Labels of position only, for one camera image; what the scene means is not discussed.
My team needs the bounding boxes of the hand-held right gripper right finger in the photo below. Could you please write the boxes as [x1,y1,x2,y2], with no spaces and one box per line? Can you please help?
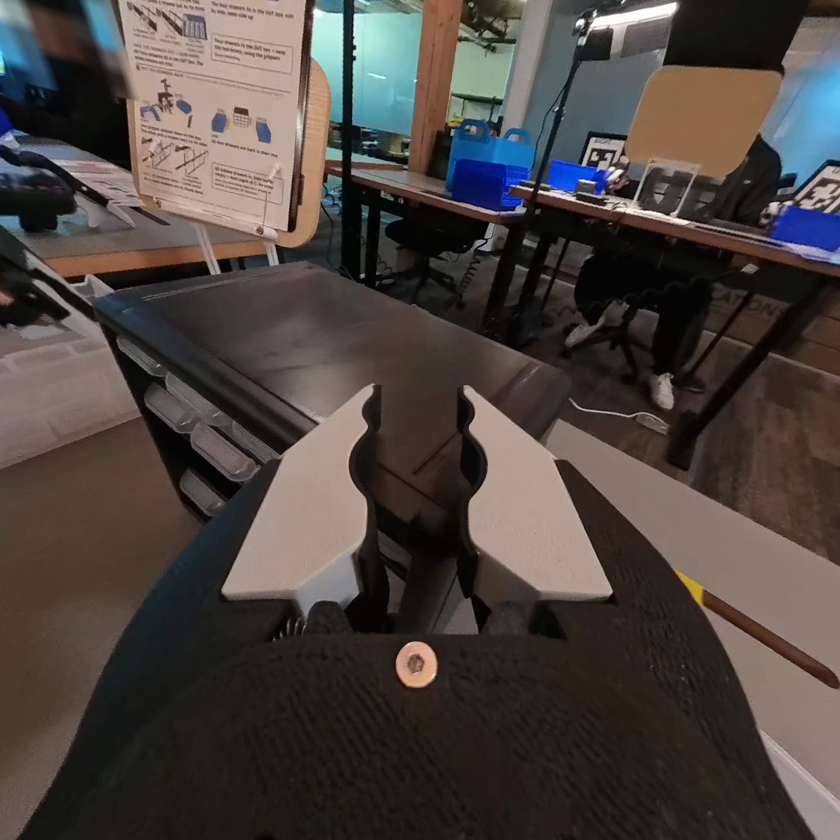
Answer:
[456,385,615,621]

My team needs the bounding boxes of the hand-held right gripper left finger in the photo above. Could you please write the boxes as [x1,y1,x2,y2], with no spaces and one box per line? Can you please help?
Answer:
[220,383,392,634]

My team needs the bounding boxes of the large clear plastic bin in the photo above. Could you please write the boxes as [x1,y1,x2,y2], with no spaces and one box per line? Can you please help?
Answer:
[0,272,142,470]

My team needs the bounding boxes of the rows of clear cabinet drawers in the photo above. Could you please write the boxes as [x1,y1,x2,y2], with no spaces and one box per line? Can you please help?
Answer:
[115,335,280,519]

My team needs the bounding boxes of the black drawer cabinet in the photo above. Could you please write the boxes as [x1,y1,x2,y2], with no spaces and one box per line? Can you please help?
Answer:
[94,261,572,634]

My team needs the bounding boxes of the grey desk with wooden edge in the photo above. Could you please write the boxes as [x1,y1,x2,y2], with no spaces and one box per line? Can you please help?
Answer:
[325,164,546,329]
[511,185,840,470]
[0,134,277,280]

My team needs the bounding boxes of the white instruction poster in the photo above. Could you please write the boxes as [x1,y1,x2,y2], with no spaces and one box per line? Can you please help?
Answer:
[117,0,315,235]

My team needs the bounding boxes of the black office chair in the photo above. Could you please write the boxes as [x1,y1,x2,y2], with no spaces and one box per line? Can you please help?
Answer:
[386,217,492,309]

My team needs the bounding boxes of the instruction sheet on stand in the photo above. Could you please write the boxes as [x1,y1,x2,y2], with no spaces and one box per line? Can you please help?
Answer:
[128,0,332,273]

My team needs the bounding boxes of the blue plastic bin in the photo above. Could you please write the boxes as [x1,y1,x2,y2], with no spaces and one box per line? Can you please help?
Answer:
[453,159,531,211]
[548,159,608,194]
[771,206,840,253]

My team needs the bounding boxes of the black floor pole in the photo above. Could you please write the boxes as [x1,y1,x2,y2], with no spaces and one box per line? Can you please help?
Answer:
[340,0,359,277]

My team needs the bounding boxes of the black-and-white tag board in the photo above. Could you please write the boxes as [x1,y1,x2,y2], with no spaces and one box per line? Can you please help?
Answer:
[791,161,840,217]
[581,131,632,170]

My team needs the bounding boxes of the black tripod stand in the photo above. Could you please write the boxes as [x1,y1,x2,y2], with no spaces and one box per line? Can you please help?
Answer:
[515,0,618,339]

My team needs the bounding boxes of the blue handled basket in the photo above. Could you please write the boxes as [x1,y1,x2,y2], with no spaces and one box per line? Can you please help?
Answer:
[448,119,534,191]

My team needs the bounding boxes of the wooden post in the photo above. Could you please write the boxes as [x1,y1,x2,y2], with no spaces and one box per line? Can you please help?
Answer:
[408,0,466,175]

